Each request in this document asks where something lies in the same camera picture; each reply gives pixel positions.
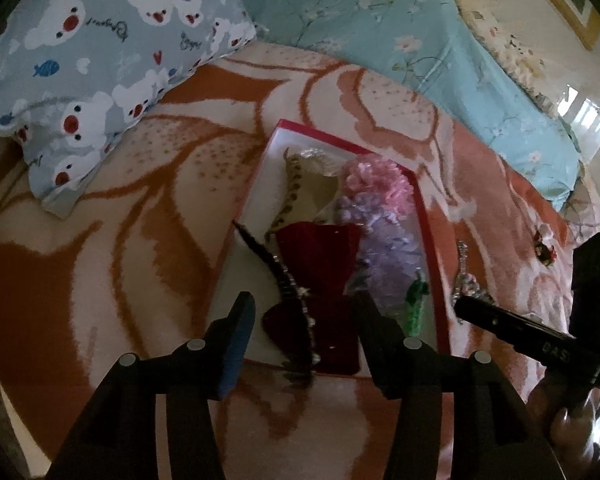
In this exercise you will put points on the red and white festive clip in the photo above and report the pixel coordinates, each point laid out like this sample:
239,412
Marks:
545,250

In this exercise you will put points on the cream floral cloth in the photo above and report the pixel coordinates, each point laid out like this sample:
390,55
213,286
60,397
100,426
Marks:
515,50

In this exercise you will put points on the purple flower scrunchie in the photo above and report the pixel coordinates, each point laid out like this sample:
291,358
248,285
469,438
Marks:
392,270
365,215

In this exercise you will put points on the grey bear print pillow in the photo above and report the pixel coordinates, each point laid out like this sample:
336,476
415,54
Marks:
105,50

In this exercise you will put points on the person's right hand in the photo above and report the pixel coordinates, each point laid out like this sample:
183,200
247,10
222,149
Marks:
570,430

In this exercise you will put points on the orange and white floral blanket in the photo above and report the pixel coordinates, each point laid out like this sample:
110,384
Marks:
105,270

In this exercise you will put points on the purple plaid pillow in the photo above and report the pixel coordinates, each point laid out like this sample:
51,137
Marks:
587,210

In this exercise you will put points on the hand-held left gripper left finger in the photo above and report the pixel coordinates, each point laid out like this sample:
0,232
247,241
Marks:
240,340

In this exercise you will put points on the silver butterfly hair clip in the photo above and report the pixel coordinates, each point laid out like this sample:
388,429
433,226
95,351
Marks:
462,255

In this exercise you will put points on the teal floral pillow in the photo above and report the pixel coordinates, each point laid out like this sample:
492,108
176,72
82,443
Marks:
380,35

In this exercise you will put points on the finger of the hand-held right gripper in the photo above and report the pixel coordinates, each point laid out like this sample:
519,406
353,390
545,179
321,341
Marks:
510,327

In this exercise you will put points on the red bow hair clip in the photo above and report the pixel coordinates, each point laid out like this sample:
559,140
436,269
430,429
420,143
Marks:
325,270

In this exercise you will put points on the pink flower scrunchie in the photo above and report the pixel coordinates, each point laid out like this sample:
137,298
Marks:
380,182

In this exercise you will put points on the white box with pink rim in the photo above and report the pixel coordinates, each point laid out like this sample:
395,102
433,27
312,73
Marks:
260,200

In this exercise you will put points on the beige bow hair clip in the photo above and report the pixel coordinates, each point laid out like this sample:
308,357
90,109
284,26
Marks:
310,195

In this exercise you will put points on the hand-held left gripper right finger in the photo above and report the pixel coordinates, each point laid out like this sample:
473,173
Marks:
375,330

